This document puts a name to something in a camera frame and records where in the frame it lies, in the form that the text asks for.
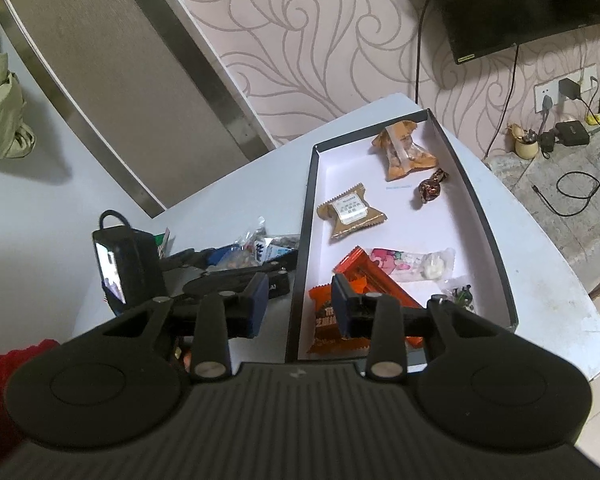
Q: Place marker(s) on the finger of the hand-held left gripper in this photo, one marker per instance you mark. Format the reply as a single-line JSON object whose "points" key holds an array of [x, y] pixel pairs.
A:
{"points": [[187, 258], [275, 280]]}

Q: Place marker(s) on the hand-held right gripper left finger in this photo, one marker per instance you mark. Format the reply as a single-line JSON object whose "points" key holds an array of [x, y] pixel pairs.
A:
{"points": [[259, 305]]}

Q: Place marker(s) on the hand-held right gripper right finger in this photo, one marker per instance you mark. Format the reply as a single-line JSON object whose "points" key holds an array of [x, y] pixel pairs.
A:
{"points": [[341, 305]]}

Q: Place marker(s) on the small orange snack packet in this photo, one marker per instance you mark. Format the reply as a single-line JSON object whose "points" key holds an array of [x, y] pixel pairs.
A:
{"points": [[325, 325]]}

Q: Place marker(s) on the clear sunflower seed packet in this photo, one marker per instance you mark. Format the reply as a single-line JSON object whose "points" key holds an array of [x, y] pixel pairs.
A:
{"points": [[260, 250]]}

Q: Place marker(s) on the long orange snack bar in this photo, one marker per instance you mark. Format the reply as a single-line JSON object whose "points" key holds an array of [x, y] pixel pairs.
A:
{"points": [[380, 280]]}

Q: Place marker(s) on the black shallow box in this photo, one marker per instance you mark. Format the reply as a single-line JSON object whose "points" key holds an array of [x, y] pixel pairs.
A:
{"points": [[430, 230]]}

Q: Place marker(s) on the small clear candy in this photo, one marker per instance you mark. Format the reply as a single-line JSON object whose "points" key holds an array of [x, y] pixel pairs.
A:
{"points": [[462, 296]]}

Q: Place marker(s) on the dark foil candy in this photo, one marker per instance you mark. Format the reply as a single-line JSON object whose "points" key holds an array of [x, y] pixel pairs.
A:
{"points": [[430, 187]]}

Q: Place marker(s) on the clear peanut snack packet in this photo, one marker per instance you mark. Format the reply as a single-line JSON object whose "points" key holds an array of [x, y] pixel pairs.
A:
{"points": [[405, 152]]}

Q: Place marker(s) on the green striped snack bag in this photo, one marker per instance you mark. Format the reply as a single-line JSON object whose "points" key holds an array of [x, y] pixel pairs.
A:
{"points": [[162, 242]]}

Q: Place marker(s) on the pink white candy packet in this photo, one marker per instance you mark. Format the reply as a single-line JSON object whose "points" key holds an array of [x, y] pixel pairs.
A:
{"points": [[415, 264]]}

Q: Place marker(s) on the candy in box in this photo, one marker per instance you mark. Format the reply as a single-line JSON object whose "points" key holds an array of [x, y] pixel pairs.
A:
{"points": [[350, 212]]}

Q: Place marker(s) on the pale green cloth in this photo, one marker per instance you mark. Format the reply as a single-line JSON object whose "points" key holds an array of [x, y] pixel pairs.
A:
{"points": [[2, 105]]}

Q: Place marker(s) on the small cream pot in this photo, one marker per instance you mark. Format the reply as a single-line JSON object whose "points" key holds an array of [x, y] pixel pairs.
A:
{"points": [[526, 147]]}

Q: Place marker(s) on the black small device box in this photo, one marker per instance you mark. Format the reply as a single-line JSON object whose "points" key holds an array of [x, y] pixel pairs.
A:
{"points": [[573, 133]]}

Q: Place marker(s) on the black charger plug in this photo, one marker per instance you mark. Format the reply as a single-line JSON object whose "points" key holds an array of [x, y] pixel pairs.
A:
{"points": [[570, 89]]}

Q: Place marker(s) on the grey panel with metal frame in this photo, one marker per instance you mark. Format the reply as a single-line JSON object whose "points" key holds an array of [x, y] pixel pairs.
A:
{"points": [[109, 60]]}

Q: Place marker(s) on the white wall socket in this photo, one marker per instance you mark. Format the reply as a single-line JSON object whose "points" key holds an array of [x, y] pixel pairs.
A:
{"points": [[550, 90]]}

